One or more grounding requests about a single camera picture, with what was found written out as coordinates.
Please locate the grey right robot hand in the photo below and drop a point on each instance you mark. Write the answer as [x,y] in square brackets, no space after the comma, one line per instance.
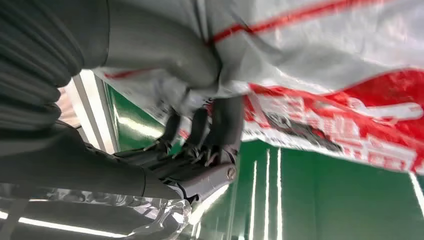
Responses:
[99,172]

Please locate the green conveyor belt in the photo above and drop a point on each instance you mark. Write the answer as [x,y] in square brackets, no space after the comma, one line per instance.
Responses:
[331,198]

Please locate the clear plastic film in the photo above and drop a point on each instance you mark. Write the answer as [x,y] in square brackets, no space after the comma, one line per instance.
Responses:
[165,215]

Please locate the silver conveyor frame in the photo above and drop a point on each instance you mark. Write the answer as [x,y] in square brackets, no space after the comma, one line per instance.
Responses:
[89,109]

